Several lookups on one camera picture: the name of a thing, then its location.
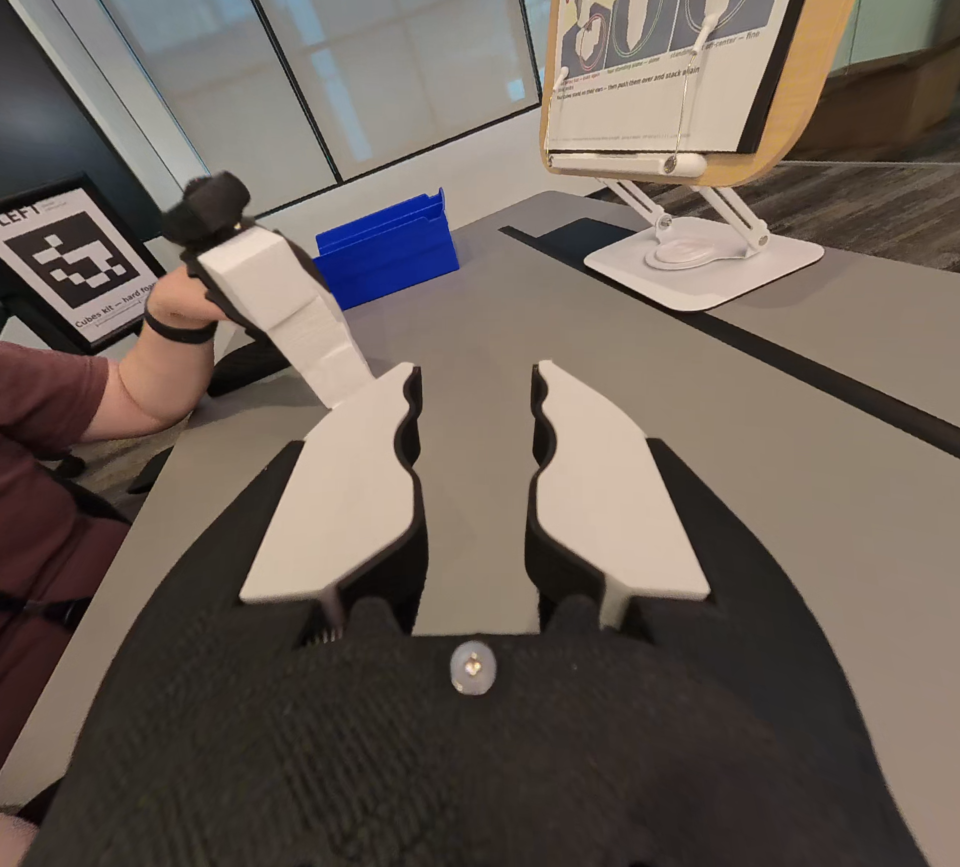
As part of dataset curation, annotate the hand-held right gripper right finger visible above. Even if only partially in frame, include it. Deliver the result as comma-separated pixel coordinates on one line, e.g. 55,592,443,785
525,359,712,632

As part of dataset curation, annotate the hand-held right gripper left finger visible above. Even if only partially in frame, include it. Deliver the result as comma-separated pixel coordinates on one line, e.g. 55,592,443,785
238,361,430,634

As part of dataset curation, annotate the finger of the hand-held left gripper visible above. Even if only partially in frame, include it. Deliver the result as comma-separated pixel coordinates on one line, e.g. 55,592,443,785
197,224,374,409

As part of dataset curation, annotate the person's left forearm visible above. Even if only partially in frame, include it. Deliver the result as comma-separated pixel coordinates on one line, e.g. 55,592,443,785
78,330,219,444

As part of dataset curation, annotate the person's left hand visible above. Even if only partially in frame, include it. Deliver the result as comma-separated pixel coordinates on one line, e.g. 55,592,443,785
146,265,228,334

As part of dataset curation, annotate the black wristband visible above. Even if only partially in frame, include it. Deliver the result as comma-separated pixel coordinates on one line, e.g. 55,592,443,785
141,310,220,345

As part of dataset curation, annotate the blue plastic bin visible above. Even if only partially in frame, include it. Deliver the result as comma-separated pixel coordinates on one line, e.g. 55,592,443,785
313,188,461,311

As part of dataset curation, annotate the framed marker sign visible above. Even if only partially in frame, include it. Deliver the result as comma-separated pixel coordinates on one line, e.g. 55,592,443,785
0,173,168,356

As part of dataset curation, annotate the white and wooden document stand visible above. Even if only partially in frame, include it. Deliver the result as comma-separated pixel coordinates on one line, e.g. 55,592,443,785
540,0,890,313

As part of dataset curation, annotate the person's maroon shirt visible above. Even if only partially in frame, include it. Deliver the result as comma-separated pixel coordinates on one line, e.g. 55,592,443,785
0,342,136,733

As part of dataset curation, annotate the printed instruction sheet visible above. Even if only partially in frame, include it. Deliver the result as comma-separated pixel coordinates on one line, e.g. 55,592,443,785
546,0,834,156

